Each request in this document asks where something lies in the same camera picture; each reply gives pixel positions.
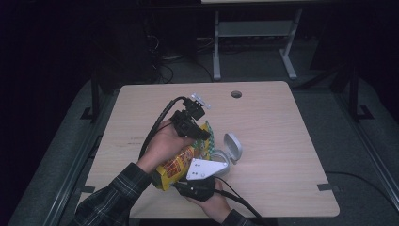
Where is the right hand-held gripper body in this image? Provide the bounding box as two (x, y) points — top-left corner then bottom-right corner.
(183, 157), (229, 202)

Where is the left hand-held gripper cable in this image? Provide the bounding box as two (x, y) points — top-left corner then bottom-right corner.
(138, 95), (190, 160)

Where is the person's left hand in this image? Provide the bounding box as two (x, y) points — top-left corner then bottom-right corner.
(136, 119), (196, 174)

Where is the clear jar with white lid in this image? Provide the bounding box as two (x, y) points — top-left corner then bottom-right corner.
(209, 132), (244, 178)

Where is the hand-held gripper cable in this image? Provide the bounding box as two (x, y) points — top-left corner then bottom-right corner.
(138, 95), (190, 160)
(213, 176), (265, 221)

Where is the tangle of black cables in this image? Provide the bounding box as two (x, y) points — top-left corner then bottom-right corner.
(145, 32), (215, 84)

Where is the right hand-held gripper cable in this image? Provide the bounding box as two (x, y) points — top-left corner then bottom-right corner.
(213, 176), (265, 221)

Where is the person's right hand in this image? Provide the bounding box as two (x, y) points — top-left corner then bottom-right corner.
(187, 180), (233, 224)

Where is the black floor cable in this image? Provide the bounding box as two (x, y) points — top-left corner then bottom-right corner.
(324, 170), (399, 215)

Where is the grey tape strip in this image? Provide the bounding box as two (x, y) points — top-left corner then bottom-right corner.
(316, 183), (341, 193)
(74, 186), (96, 195)

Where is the black metal stand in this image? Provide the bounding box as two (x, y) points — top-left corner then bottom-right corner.
(79, 71), (102, 122)
(347, 61), (375, 122)

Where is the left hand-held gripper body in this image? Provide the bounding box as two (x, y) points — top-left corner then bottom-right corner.
(170, 92), (212, 138)

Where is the white metal table frame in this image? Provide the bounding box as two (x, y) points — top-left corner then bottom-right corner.
(200, 0), (304, 81)

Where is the yellow snack pouch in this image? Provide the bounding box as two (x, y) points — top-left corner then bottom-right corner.
(152, 121), (216, 192)

